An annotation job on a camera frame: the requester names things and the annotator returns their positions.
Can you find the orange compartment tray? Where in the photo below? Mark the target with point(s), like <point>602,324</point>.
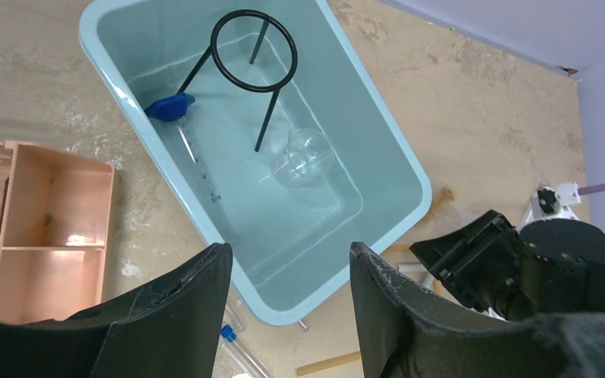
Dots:
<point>55,221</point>

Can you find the small clear glass beaker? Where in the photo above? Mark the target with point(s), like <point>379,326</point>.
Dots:
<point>306,157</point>

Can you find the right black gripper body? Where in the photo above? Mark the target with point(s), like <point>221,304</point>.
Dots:
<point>549,266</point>

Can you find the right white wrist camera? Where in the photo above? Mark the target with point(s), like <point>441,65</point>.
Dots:
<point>549,203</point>

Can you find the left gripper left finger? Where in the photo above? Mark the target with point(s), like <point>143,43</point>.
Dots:
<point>167,327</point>

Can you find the teal plastic bin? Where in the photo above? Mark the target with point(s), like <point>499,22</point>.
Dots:
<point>292,252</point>

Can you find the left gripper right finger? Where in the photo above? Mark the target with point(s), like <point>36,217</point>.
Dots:
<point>406,330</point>

